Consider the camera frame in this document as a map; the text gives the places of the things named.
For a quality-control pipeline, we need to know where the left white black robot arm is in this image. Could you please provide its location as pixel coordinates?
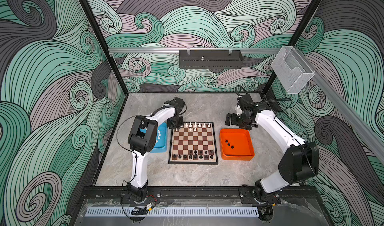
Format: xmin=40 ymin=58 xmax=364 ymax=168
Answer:
xmin=127 ymin=97 xmax=187 ymax=201

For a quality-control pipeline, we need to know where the folding chess board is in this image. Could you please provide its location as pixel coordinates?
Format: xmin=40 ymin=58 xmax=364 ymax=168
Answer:
xmin=168 ymin=122 xmax=219 ymax=165

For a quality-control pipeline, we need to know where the aluminium wall rail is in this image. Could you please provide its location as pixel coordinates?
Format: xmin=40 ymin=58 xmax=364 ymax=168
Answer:
xmin=108 ymin=47 xmax=280 ymax=55

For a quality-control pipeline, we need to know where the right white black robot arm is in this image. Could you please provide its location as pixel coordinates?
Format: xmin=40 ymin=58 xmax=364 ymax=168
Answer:
xmin=225 ymin=85 xmax=320 ymax=202

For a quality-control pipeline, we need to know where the clear acrylic wall holder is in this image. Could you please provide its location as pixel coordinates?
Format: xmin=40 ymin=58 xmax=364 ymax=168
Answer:
xmin=271 ymin=46 xmax=315 ymax=95

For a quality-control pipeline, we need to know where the orange plastic tray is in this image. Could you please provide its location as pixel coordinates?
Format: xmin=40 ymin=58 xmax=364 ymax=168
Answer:
xmin=220 ymin=129 xmax=255 ymax=161

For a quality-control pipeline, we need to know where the black perforated wall shelf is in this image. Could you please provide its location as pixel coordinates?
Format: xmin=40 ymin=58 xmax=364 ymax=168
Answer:
xmin=179 ymin=51 xmax=244 ymax=73

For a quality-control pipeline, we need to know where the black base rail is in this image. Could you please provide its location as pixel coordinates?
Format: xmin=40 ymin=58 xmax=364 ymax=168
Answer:
xmin=81 ymin=186 xmax=319 ymax=200

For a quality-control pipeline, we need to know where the blue plastic tray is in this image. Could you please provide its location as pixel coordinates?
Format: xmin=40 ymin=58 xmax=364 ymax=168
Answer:
xmin=151 ymin=123 xmax=168 ymax=154

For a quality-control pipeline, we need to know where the white slotted cable duct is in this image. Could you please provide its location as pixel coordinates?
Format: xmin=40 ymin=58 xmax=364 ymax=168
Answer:
xmin=85 ymin=206 xmax=259 ymax=218

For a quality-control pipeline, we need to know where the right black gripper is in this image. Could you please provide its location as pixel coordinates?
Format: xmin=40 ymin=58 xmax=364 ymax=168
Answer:
xmin=224 ymin=112 xmax=254 ymax=130

